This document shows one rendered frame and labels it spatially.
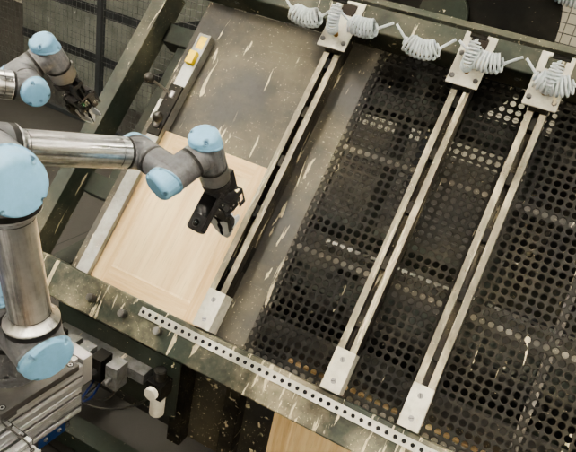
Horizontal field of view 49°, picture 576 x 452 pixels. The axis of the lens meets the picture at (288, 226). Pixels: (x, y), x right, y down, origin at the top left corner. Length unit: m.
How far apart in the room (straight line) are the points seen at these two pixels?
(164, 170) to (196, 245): 0.72
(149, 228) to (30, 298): 0.91
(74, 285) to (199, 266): 0.44
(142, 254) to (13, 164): 1.07
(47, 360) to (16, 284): 0.19
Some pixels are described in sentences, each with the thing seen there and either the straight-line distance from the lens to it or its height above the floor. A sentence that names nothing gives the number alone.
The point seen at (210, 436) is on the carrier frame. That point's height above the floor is 0.26.
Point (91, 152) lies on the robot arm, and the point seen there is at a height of 1.59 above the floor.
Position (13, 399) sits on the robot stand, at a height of 1.04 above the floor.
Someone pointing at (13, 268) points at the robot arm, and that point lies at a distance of 1.30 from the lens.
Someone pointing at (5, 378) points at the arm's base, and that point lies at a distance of 1.63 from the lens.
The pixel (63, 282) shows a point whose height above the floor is 0.87.
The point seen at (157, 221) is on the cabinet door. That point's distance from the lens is 2.18.
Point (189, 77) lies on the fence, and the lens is 2.33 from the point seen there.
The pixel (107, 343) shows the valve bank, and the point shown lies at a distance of 2.19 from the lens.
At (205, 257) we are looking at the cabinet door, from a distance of 2.08.
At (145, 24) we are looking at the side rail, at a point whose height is 1.61.
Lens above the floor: 2.15
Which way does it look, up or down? 28 degrees down
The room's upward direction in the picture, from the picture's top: 11 degrees clockwise
